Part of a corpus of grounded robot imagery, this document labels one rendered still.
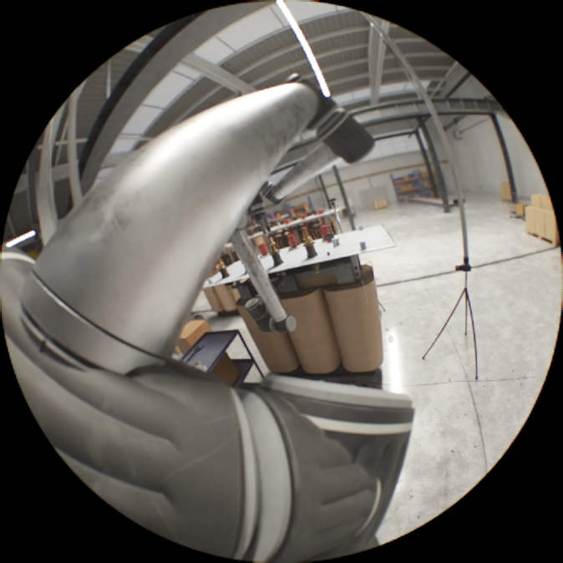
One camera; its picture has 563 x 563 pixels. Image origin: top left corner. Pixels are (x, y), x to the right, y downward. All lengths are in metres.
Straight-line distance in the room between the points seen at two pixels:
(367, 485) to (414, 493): 1.53
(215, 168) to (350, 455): 0.24
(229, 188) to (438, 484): 1.81
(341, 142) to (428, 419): 1.91
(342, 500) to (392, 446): 0.06
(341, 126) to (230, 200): 0.58
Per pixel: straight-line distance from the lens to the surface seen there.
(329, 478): 0.15
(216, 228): 0.15
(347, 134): 0.71
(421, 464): 1.77
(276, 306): 1.21
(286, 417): 0.15
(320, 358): 1.90
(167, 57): 3.79
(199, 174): 0.15
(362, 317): 1.56
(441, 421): 1.93
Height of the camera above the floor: 1.69
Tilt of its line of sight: 17 degrees down
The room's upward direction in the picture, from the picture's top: 20 degrees counter-clockwise
